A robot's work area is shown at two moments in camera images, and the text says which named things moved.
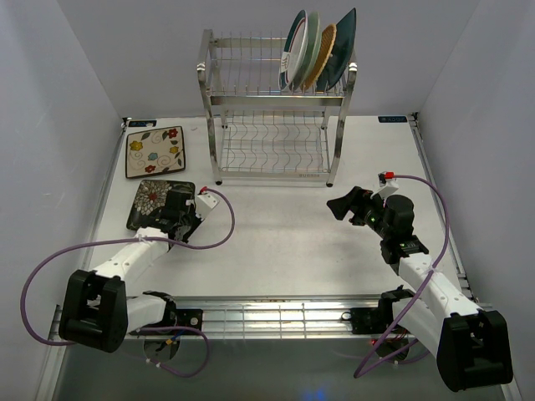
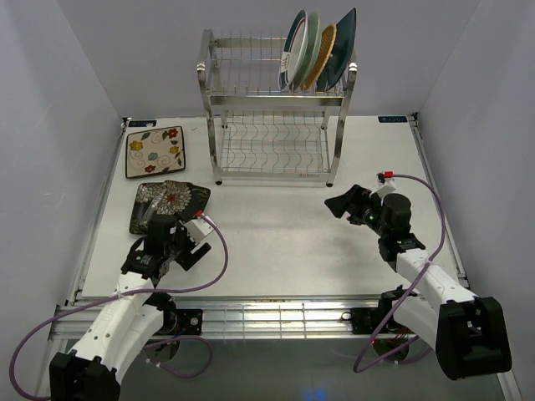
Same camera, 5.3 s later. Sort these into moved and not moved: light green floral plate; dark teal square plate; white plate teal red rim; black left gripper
Moved: black left gripper
Not moved: dark teal square plate; light green floral plate; white plate teal red rim
